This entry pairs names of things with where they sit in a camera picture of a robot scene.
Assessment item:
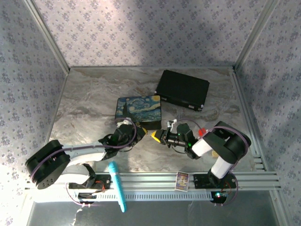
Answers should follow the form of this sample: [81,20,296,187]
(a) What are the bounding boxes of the white slotted cable duct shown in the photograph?
[68,191,217,203]

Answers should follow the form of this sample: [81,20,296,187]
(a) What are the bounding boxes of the aluminium frame side rail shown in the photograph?
[32,68,71,174]
[231,66,269,173]

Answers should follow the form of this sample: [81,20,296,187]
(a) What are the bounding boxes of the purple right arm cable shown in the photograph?
[176,118,250,172]

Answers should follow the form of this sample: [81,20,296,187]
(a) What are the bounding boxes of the aluminium frame corner post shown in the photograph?
[23,0,71,73]
[234,0,282,71]

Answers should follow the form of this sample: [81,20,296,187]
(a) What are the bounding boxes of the starry night print box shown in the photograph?
[114,95,163,131]

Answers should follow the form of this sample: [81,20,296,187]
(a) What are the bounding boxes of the cyan plastic tool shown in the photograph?
[108,161,127,213]

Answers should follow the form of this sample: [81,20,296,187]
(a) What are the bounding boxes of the small picture card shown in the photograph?
[175,171,190,193]

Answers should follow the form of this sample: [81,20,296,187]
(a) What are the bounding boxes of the aluminium frame cross rail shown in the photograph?
[24,171,282,192]

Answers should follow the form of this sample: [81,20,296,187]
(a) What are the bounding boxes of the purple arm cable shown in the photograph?
[176,118,250,172]
[29,121,137,179]

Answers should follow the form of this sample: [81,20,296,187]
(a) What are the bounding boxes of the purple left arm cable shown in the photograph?
[29,121,137,179]

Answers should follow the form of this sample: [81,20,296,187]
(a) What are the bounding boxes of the black rectangular case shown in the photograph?
[154,70,210,113]

